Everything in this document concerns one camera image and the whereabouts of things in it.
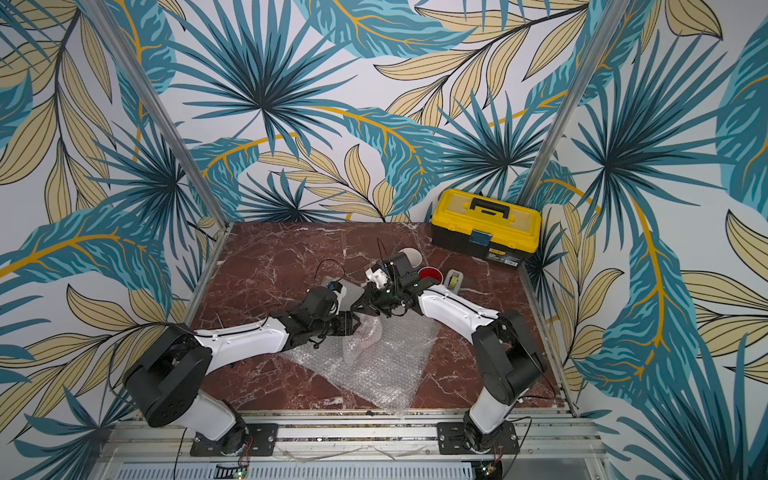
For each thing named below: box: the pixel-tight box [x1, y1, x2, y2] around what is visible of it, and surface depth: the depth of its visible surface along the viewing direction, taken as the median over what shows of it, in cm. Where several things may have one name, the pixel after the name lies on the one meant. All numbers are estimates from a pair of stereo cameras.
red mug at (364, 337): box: [342, 315, 383, 367], surface depth 84 cm
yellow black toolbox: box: [430, 188, 542, 268], surface depth 103 cm
